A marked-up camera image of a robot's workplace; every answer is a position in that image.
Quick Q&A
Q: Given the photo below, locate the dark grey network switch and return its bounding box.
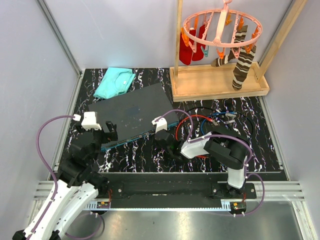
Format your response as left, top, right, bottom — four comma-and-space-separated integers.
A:
88, 83, 173, 152

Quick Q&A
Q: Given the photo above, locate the red cable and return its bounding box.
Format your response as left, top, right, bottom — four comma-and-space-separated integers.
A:
175, 114, 213, 159

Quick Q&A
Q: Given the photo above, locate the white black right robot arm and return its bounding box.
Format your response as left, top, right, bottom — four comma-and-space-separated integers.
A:
154, 126, 253, 199

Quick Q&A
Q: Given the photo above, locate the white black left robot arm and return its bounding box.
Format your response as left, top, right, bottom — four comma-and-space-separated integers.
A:
12, 121, 118, 240

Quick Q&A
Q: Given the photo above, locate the folded teal cloth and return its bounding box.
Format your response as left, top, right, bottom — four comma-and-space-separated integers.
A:
93, 67, 136, 99

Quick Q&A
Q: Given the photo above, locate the wooden rack with tray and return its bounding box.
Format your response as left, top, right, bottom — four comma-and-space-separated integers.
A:
169, 0, 307, 102

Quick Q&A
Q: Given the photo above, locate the red sock left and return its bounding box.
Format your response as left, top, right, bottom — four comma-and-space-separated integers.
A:
179, 28, 194, 66

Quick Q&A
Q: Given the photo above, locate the red sock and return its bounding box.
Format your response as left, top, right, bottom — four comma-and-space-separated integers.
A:
192, 24, 206, 62
179, 28, 194, 66

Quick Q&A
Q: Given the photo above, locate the red sock right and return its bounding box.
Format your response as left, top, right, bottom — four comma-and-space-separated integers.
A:
192, 24, 206, 62

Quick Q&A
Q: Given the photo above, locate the brown striped sock long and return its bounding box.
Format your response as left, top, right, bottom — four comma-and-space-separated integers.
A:
232, 46, 257, 90

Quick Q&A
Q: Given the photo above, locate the pink round clip hanger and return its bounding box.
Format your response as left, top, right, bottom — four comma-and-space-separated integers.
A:
181, 0, 263, 59

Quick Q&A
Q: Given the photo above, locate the brown striped sock rear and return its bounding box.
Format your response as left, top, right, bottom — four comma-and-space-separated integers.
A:
211, 25, 248, 67

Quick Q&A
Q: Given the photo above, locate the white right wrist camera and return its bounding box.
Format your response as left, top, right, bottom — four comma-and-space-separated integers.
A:
151, 117, 168, 133

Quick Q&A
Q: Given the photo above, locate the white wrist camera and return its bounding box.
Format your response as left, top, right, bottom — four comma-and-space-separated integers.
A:
73, 111, 102, 133
151, 117, 168, 133

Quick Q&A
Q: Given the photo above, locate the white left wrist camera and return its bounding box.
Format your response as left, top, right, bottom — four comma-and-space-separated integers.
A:
73, 111, 102, 133

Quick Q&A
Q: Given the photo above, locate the black cable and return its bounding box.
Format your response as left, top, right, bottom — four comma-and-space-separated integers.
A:
182, 106, 256, 141

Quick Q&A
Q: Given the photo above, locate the blue cable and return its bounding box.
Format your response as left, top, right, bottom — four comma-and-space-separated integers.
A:
199, 112, 238, 141

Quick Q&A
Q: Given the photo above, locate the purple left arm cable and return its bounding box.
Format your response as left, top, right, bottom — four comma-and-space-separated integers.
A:
35, 114, 104, 238

